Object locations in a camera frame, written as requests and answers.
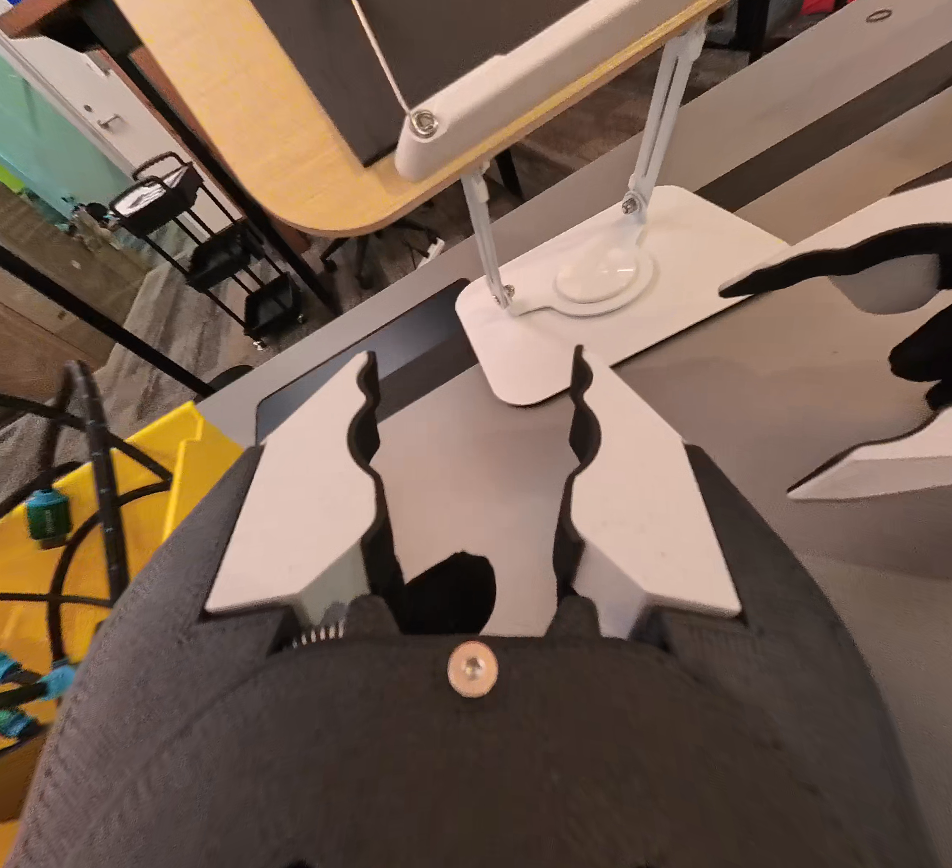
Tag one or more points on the black swivel chair base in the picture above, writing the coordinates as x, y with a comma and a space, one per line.
364, 250

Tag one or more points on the yellow plastic bin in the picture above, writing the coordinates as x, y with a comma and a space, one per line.
208, 451

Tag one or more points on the black pole stand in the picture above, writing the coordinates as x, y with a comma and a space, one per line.
230, 378

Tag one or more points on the brown cardboard box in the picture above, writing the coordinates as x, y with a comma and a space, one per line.
59, 302

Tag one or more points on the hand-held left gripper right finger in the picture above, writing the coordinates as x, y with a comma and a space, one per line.
654, 511

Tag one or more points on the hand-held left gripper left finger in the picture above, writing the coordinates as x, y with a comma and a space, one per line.
297, 511

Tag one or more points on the dark blue desk pad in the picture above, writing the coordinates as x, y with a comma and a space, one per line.
416, 340

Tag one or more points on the wooden desk with black legs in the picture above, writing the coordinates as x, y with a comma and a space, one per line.
44, 1

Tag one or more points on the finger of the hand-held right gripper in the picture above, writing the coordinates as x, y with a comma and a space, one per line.
892, 466
877, 221

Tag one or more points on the white door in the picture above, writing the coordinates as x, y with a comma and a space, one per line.
97, 94

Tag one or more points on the black utility cart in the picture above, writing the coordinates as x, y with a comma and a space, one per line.
223, 258

